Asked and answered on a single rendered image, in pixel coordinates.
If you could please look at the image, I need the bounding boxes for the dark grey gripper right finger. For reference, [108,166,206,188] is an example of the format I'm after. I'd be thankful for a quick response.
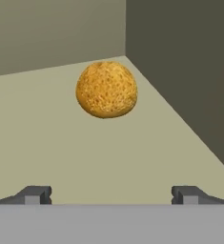
[171,185,224,206]

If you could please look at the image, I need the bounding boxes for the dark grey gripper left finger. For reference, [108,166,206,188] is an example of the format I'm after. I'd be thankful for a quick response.
[0,185,53,206]

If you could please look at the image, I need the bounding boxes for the beige cabinet interior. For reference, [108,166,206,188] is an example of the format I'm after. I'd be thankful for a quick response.
[0,0,224,206]

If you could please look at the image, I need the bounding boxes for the round golden brown bread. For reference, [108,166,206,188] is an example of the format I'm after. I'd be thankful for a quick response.
[74,60,139,120]

